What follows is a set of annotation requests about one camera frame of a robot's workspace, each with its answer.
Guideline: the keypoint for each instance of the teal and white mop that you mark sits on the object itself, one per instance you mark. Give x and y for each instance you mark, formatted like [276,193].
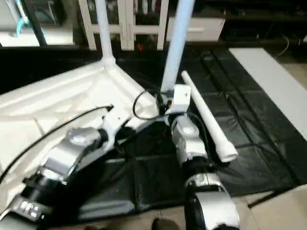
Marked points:
[21,19]

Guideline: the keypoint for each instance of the black right robot foot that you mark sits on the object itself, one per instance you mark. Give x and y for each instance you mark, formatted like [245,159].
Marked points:
[165,224]

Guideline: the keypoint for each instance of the white flat board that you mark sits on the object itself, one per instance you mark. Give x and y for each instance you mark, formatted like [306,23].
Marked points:
[273,81]

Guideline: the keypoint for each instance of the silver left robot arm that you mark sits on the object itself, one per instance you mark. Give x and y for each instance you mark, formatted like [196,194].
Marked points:
[67,158]

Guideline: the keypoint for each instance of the black low shelf unit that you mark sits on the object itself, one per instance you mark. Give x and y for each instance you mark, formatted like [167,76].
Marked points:
[254,19]

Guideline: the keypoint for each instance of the white plastic table top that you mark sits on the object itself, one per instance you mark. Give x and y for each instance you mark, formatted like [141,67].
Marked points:
[43,105]

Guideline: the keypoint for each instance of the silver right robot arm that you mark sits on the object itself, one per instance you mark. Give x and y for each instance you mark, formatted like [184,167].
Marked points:
[189,139]

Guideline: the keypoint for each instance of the black slanted pole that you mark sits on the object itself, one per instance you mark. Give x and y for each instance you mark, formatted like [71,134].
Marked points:
[34,21]

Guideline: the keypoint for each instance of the black work mat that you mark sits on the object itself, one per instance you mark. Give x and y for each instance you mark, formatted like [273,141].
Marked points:
[153,182]

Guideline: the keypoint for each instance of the white plastic table leg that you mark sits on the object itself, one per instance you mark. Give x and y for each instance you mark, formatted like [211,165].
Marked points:
[104,28]
[177,43]
[208,115]

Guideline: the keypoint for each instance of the white glass door cabinet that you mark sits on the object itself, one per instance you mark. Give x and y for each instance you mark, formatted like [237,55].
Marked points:
[129,21]

